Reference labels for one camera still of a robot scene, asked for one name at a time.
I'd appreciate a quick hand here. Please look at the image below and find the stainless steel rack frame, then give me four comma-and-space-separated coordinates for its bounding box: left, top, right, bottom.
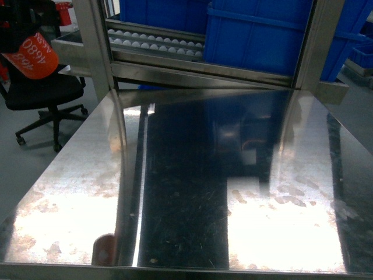
52, 1, 347, 99

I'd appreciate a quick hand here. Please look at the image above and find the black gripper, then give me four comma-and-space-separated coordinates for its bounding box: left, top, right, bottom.
1, 1, 37, 53

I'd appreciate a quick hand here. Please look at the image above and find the orange cylindrical capacitor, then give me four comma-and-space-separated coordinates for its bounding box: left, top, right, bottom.
2, 32, 59, 80

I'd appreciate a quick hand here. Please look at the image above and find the black office chair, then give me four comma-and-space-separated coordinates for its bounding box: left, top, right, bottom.
0, 0, 89, 153

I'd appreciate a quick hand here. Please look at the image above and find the blue plastic bin front right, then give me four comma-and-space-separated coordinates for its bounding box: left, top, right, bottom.
203, 0, 372, 82

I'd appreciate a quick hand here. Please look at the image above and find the blue plastic bin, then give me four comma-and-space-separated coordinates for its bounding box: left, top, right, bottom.
119, 0, 210, 34
203, 0, 372, 82

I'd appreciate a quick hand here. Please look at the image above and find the blue plastic bin front left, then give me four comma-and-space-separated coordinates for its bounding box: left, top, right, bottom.
119, 0, 210, 34

